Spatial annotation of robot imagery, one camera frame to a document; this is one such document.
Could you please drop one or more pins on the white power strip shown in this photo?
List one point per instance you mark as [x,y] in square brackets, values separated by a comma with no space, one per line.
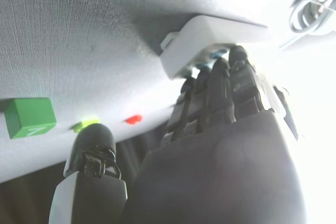
[199,35]

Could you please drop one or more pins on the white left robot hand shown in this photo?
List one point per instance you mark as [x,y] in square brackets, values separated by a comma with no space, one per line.
[210,169]

